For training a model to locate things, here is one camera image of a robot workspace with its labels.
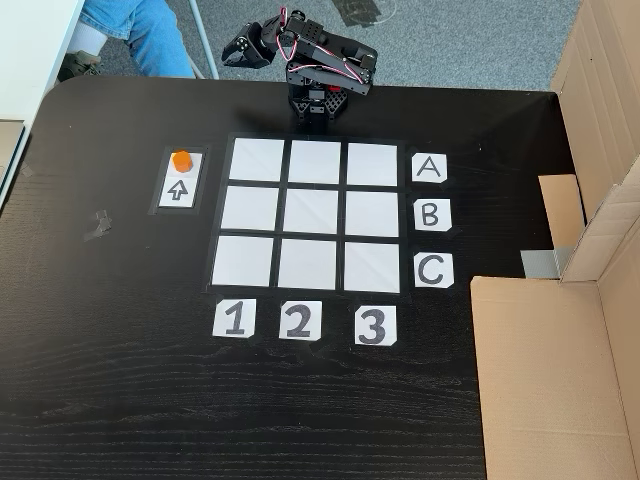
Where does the paper sheet letter A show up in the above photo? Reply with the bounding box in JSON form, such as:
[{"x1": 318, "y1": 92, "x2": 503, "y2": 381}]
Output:
[{"x1": 410, "y1": 153, "x2": 449, "y2": 185}]

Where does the round orange token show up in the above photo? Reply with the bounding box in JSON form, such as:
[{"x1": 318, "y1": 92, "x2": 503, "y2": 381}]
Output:
[{"x1": 169, "y1": 148, "x2": 194, "y2": 174}]

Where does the white grid sheet black tape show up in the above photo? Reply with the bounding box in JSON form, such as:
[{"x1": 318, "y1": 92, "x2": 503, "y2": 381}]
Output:
[{"x1": 202, "y1": 132, "x2": 407, "y2": 297}]

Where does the white desk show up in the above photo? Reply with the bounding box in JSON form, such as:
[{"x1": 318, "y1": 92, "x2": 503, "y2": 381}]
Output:
[{"x1": 0, "y1": 0, "x2": 86, "y2": 122}]

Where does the person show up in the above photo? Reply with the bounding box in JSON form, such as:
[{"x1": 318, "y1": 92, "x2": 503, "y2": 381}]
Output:
[{"x1": 57, "y1": 0, "x2": 197, "y2": 81}]

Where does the paper sheet with arrow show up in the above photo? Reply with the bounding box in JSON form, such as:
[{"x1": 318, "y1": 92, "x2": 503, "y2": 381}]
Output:
[{"x1": 150, "y1": 144, "x2": 212, "y2": 217}]

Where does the paper sheet letter B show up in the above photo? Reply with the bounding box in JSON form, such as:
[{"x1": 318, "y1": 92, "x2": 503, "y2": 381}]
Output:
[{"x1": 413, "y1": 198, "x2": 454, "y2": 232}]

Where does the grey metal desk leg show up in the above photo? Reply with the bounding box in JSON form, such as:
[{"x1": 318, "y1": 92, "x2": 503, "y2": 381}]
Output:
[{"x1": 187, "y1": 0, "x2": 220, "y2": 80}]

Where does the paper sheet number 3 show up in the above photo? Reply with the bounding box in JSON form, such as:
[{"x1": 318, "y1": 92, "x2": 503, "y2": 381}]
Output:
[{"x1": 354, "y1": 305, "x2": 399, "y2": 346}]

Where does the paper sheet letter C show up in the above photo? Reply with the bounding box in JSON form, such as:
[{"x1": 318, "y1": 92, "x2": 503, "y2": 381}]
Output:
[{"x1": 413, "y1": 252, "x2": 455, "y2": 289}]

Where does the crumpled clear tape scrap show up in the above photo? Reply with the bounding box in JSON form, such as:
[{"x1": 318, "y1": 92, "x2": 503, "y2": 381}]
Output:
[{"x1": 82, "y1": 209, "x2": 114, "y2": 244}]

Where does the paper sheet number 1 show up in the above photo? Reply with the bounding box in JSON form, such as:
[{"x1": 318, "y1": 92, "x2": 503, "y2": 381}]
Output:
[{"x1": 212, "y1": 298, "x2": 257, "y2": 340}]

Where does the brown cardboard box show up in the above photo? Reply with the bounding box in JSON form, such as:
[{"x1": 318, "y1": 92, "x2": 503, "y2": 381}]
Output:
[{"x1": 469, "y1": 0, "x2": 640, "y2": 480}]

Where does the black floor tape patch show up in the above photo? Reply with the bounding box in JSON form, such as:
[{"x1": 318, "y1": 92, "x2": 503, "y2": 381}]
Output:
[{"x1": 332, "y1": 0, "x2": 396, "y2": 29}]

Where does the paper sheet number 2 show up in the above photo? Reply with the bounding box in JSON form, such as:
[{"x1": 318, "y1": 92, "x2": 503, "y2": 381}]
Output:
[{"x1": 278, "y1": 299, "x2": 324, "y2": 342}]

